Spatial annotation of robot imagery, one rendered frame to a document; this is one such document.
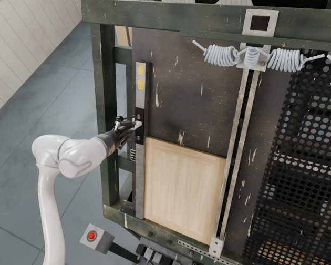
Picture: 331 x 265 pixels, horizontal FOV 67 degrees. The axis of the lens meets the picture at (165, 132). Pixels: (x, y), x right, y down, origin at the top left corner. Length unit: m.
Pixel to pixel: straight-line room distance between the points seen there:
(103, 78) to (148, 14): 0.42
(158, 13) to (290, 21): 0.47
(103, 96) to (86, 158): 0.56
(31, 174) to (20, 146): 0.53
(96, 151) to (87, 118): 2.66
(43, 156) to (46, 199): 0.15
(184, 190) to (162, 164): 0.18
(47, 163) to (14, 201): 2.48
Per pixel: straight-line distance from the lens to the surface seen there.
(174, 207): 1.49
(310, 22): 0.95
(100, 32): 1.31
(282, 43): 0.79
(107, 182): 1.63
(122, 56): 1.35
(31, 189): 3.38
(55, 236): 0.98
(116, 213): 1.75
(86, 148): 0.89
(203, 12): 1.00
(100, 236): 1.69
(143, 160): 1.38
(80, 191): 3.01
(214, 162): 1.23
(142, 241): 1.80
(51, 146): 0.98
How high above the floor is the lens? 2.43
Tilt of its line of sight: 54 degrees down
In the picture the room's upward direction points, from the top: 19 degrees counter-clockwise
